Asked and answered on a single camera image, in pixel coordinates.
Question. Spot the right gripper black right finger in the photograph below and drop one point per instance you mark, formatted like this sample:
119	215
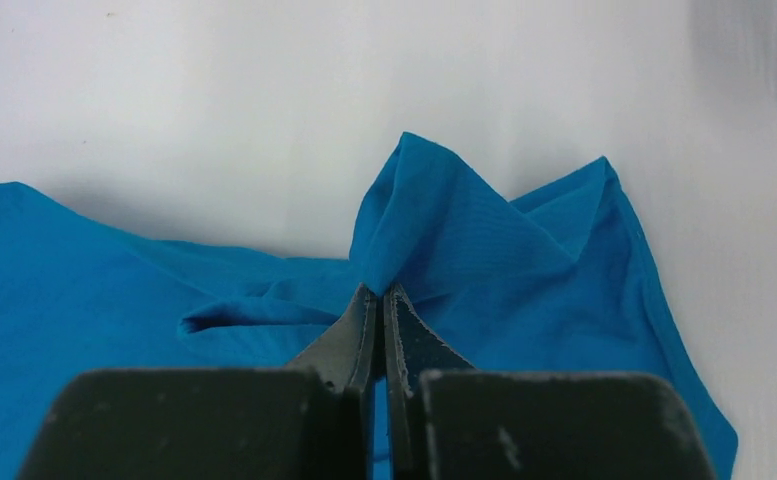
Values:
450	420

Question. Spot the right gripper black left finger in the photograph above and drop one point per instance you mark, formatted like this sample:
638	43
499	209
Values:
310	419

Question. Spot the blue t-shirt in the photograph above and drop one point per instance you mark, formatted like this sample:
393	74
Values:
561	278

